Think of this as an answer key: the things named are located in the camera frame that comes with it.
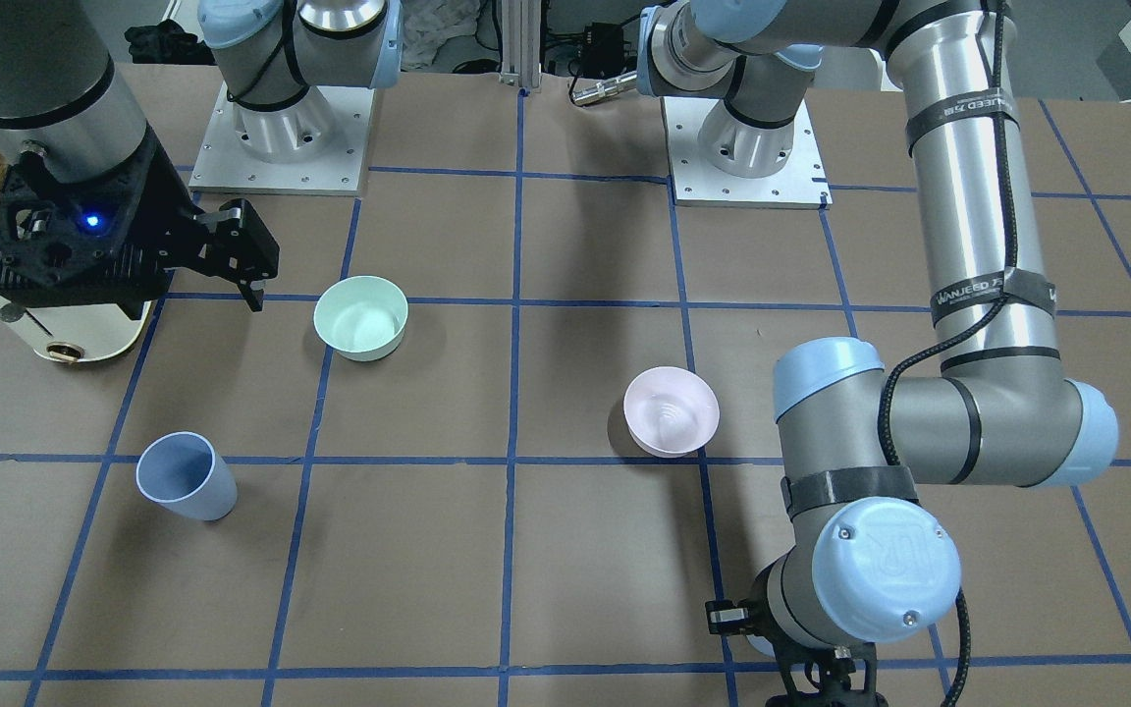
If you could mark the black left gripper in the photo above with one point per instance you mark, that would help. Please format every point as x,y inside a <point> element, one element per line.
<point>829,679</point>

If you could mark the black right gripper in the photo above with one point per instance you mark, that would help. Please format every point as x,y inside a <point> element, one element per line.
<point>165,228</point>

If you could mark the blue cup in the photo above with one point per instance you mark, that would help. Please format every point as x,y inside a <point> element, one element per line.
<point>184,474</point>

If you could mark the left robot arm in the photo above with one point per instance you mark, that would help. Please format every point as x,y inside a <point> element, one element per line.
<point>987,404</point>

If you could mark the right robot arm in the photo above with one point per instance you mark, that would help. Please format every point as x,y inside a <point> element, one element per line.
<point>63,94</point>

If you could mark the green bowl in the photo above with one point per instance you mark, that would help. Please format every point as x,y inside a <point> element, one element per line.
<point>362,318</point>

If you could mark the white toaster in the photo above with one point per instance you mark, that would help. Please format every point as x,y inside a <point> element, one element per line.
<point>85,334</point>

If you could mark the pink bowl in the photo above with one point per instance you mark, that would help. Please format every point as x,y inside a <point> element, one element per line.
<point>670,411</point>

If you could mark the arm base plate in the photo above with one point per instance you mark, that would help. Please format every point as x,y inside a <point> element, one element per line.
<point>719,162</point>
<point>317,147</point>

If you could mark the aluminium frame post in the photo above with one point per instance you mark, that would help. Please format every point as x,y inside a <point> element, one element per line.
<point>521,44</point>

